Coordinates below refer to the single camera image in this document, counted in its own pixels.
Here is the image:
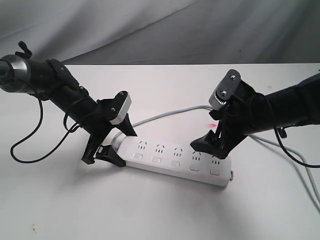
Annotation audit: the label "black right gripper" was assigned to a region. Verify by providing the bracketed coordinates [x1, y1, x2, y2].
[190, 81, 272, 160]

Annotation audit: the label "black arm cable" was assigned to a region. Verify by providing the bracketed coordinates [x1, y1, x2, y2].
[9, 79, 98, 164]
[273, 126, 320, 168]

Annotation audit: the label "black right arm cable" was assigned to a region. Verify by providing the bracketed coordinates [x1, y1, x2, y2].
[273, 126, 320, 168]

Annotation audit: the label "grey power cable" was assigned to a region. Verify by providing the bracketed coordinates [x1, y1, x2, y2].
[111, 104, 320, 208]

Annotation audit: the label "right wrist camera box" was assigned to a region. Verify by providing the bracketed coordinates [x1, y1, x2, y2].
[208, 69, 241, 111]

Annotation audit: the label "white five-outlet power strip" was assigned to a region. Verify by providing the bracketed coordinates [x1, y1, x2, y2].
[117, 136, 234, 187]

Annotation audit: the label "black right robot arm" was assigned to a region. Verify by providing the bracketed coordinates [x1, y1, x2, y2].
[190, 69, 320, 160]

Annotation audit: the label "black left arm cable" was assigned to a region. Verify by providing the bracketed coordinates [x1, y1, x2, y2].
[9, 79, 98, 164]

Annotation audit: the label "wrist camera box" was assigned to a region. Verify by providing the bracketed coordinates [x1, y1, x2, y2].
[109, 91, 132, 125]
[208, 69, 241, 111]

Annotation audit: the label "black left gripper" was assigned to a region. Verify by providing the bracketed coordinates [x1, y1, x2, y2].
[81, 98, 138, 167]

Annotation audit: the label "grey backdrop cloth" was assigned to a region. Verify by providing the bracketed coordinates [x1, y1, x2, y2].
[0, 0, 320, 65]

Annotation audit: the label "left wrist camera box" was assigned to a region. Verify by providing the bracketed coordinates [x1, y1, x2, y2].
[109, 91, 132, 125]

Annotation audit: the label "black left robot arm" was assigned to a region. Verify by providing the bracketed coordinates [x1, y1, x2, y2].
[0, 41, 137, 167]

